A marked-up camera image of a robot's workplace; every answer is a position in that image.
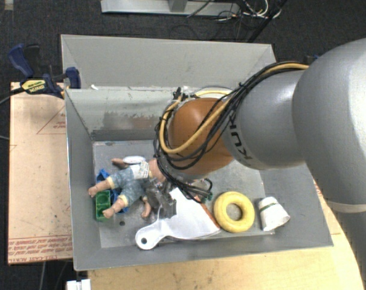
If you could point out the grey metal bin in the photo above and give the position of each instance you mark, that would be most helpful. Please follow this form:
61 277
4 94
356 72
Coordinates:
159 62

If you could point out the baby doll in blue clothes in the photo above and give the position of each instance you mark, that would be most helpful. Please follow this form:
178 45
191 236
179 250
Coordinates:
130 181

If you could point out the red-brown flat piece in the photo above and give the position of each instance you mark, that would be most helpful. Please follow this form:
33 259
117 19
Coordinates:
212 217

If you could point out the white oval piece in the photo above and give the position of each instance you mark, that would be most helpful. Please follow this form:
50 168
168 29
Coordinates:
134 159

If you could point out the white plastic cutting board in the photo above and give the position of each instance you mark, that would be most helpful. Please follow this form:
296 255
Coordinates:
189 222

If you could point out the white paper cup, green stripe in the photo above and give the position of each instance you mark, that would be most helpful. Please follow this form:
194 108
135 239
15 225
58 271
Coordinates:
272 216

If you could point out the green plastic box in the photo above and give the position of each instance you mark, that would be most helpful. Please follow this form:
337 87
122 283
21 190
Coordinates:
102 202

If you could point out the brown cardboard board, red print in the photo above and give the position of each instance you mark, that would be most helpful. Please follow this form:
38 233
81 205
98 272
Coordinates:
38 177

